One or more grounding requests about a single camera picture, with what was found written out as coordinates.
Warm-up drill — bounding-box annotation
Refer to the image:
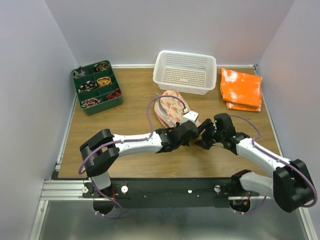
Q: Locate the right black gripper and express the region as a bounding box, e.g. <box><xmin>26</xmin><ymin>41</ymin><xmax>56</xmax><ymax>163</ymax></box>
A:
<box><xmin>194</xmin><ymin>118</ymin><xmax>224</xmax><ymax>150</ymax></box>

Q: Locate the pink floral laundry bag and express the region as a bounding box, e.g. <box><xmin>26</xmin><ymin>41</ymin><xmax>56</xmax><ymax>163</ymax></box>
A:
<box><xmin>154</xmin><ymin>90</ymin><xmax>190</xmax><ymax>128</ymax></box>

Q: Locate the orange white cloth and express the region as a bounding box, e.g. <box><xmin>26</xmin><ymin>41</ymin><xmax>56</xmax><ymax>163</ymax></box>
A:
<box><xmin>220</xmin><ymin>68</ymin><xmax>263</xmax><ymax>112</ymax></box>

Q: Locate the white plastic basket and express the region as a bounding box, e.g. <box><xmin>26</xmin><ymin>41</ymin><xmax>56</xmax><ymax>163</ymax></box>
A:
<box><xmin>152</xmin><ymin>50</ymin><xmax>217</xmax><ymax>95</ymax></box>

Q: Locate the green compartment tray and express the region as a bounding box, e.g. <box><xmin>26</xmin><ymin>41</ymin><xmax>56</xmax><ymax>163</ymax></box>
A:
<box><xmin>71</xmin><ymin>60</ymin><xmax>124</xmax><ymax>116</ymax></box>

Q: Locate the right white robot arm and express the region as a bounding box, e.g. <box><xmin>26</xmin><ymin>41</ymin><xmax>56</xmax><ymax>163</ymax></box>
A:
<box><xmin>196</xmin><ymin>113</ymin><xmax>318</xmax><ymax>213</ymax></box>

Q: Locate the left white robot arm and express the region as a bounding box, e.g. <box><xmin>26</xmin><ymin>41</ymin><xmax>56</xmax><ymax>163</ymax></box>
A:
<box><xmin>78</xmin><ymin>120</ymin><xmax>200</xmax><ymax>180</ymax></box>

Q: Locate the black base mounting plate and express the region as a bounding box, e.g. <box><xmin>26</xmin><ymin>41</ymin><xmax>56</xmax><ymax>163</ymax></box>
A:
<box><xmin>82</xmin><ymin>177</ymin><xmax>266</xmax><ymax>210</ymax></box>

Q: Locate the black floral scrunchie bottom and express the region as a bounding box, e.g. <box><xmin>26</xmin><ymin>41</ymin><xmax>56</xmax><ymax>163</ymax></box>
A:
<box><xmin>80</xmin><ymin>98</ymin><xmax>102</xmax><ymax>109</ymax></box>

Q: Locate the black floral scrunchie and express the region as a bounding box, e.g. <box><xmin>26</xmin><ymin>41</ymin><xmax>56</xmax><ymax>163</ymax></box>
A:
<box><xmin>93</xmin><ymin>61</ymin><xmax>111</xmax><ymax>73</ymax></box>
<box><xmin>80</xmin><ymin>98</ymin><xmax>102</xmax><ymax>109</ymax></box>

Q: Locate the black white dotted scrunchie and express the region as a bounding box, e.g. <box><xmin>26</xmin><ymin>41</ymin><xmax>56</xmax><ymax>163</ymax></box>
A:
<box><xmin>77</xmin><ymin>81</ymin><xmax>98</xmax><ymax>94</ymax></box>

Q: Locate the black floral scrunchie top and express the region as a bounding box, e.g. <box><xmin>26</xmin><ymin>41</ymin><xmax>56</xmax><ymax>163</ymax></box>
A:
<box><xmin>93</xmin><ymin>61</ymin><xmax>111</xmax><ymax>73</ymax></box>

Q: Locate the grey item in tray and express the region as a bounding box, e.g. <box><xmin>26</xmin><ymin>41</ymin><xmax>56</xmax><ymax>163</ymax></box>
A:
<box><xmin>71</xmin><ymin>66</ymin><xmax>87</xmax><ymax>79</ymax></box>

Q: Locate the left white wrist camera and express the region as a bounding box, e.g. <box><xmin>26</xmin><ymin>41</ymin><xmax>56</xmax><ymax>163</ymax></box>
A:
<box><xmin>180</xmin><ymin>110</ymin><xmax>199</xmax><ymax>124</ymax></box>

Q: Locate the orange black hair tie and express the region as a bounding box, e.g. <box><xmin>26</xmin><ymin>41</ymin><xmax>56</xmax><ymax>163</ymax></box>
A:
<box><xmin>106</xmin><ymin>88</ymin><xmax>122</xmax><ymax>100</ymax></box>

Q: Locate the tan hair tie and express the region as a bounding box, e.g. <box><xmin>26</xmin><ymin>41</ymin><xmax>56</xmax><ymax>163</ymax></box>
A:
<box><xmin>96</xmin><ymin>76</ymin><xmax>113</xmax><ymax>86</ymax></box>

